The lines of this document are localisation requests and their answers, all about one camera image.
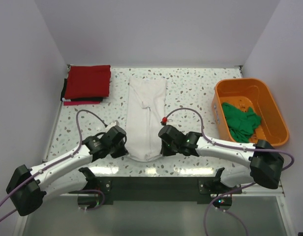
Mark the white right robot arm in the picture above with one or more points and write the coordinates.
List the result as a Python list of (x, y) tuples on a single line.
[(260, 163)]

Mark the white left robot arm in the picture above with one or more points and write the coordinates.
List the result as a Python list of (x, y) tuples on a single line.
[(30, 187)]

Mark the white t shirt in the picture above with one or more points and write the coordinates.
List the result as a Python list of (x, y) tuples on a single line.
[(146, 108)]

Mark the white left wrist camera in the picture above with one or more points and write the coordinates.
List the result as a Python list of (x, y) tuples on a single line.
[(113, 123)]

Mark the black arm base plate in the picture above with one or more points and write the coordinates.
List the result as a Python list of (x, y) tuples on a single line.
[(150, 189)]

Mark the black folded t shirt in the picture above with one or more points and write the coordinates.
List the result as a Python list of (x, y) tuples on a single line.
[(65, 95)]

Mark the pink folded t shirt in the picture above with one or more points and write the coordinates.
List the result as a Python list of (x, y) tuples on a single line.
[(77, 103)]

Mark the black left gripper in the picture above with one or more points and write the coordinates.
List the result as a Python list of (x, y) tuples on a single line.
[(122, 151)]

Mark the red folded t shirt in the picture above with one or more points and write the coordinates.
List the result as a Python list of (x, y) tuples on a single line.
[(89, 81)]

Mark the aluminium frame rail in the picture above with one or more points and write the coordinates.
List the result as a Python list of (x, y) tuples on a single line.
[(279, 196)]

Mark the orange plastic basket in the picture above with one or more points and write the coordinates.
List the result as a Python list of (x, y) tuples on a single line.
[(250, 92)]

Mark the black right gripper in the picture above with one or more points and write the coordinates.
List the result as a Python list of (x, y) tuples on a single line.
[(164, 152)]

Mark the green t shirt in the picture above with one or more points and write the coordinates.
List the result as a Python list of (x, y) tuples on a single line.
[(241, 124)]

